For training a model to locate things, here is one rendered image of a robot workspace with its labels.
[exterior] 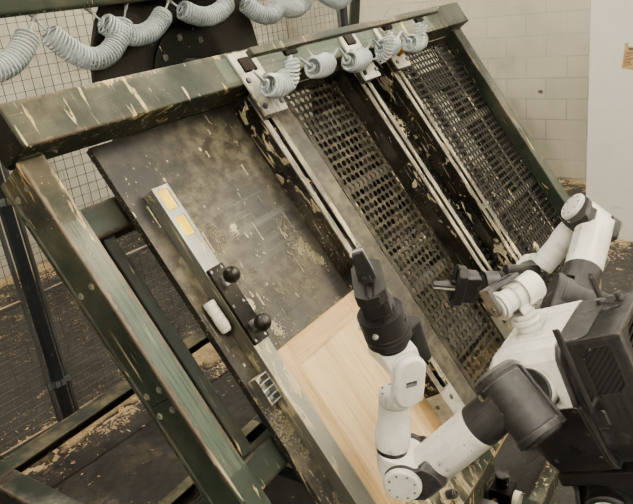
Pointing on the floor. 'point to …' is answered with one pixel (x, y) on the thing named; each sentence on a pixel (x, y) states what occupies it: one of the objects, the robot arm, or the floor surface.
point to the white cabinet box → (621, 114)
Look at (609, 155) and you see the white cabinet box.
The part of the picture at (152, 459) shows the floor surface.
